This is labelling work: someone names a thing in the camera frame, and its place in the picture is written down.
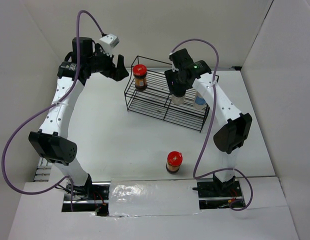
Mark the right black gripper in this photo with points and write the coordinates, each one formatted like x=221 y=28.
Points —
x=170 y=77

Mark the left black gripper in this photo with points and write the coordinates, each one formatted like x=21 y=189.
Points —
x=117 y=74

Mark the black lid white bottle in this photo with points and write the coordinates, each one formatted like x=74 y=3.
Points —
x=178 y=99

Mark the red lid spice jar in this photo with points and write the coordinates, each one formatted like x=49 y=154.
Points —
x=140 y=77
x=174 y=161

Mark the silver lid white bottle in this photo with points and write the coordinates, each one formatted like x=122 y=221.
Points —
x=199 y=103

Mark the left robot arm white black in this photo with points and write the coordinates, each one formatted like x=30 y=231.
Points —
x=77 y=64

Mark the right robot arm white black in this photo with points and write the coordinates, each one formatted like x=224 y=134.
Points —
x=234 y=125

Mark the white foil tape sheet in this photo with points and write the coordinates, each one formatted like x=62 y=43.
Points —
x=153 y=198

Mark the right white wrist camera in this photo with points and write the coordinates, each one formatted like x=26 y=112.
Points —
x=174 y=69

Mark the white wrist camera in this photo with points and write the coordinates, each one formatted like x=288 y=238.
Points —
x=108 y=43
x=174 y=69

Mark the black wire rack basket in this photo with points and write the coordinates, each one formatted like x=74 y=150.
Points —
x=156 y=101

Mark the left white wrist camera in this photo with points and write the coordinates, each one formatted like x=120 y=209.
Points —
x=108 y=43

